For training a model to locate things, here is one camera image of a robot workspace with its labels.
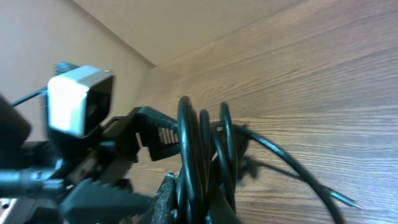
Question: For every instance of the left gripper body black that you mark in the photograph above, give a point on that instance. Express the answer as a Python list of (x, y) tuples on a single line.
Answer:
[(94, 166)]

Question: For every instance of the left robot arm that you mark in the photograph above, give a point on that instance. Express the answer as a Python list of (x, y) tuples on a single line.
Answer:
[(17, 162)]

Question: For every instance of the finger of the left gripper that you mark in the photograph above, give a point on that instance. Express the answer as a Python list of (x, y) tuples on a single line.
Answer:
[(158, 132), (95, 202)]

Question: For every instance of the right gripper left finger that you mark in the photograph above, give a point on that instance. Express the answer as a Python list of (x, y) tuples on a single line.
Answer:
[(164, 204)]

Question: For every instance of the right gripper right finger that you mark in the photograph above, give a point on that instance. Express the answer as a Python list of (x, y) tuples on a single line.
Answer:
[(219, 211)]

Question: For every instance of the left camera cable black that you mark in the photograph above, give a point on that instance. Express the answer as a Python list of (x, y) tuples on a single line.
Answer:
[(29, 97)]

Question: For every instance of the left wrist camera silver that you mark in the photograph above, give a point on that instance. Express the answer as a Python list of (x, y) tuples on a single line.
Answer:
[(79, 100)]

